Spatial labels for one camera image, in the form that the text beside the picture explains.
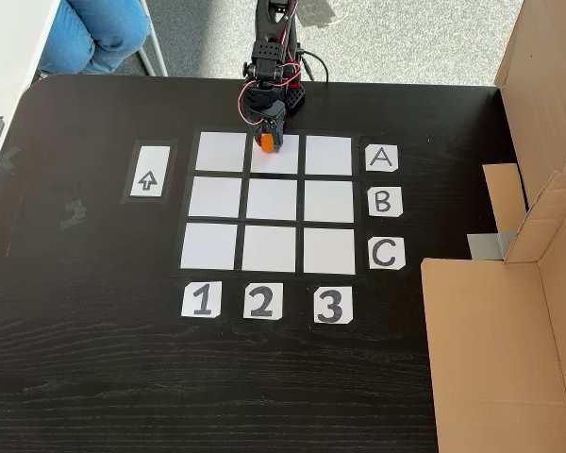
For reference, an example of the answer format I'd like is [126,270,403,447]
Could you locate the white nine-square grid sheet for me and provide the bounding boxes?
[177,129,362,277]

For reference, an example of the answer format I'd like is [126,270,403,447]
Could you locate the paper sheet letter A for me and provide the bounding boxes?
[364,143,400,173]

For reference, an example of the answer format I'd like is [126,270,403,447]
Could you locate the white arrow paper sheet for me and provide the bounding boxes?
[128,144,173,199]

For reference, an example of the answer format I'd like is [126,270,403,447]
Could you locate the grey tape on floor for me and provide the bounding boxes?
[297,0,337,28]

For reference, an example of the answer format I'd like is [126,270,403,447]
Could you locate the paper sheet letter B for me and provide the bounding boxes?
[367,185,404,219]

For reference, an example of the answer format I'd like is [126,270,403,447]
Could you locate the white metal chair leg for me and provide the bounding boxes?
[135,0,169,78]

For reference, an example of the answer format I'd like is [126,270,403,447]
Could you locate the paper sheet letter C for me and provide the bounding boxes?
[368,236,408,272]

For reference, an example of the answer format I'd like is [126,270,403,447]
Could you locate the paper sheet number 2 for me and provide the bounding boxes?
[242,282,286,321]

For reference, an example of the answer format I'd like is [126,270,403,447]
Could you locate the paper sheet number 1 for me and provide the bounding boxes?
[180,280,224,319]

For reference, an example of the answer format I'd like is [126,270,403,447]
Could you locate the paper sheet number 3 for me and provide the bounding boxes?
[312,285,355,326]

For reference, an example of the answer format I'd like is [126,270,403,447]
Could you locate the person's leg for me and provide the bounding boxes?
[36,0,153,76]

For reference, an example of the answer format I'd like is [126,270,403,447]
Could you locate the grey tape at box foot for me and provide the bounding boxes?
[466,229,521,262]

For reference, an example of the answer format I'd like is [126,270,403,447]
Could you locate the white desk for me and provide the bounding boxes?
[0,0,73,199]

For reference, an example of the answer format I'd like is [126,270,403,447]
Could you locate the large brown cardboard box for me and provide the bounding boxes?
[419,0,566,453]

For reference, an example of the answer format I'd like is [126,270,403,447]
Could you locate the thin robot supply cable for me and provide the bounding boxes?
[300,49,331,86]

